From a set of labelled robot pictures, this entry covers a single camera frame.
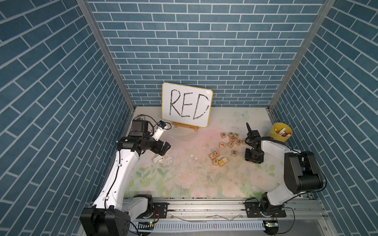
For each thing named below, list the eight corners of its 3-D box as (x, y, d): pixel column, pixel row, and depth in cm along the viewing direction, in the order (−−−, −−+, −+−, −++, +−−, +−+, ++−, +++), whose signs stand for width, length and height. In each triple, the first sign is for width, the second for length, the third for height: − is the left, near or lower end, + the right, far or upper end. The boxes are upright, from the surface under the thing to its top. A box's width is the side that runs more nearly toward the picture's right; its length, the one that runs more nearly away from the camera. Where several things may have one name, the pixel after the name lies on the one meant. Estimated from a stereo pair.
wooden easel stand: (173, 128, 109) (172, 123, 105) (174, 126, 110) (173, 121, 106) (196, 133, 106) (197, 128, 102) (197, 131, 108) (197, 126, 103)
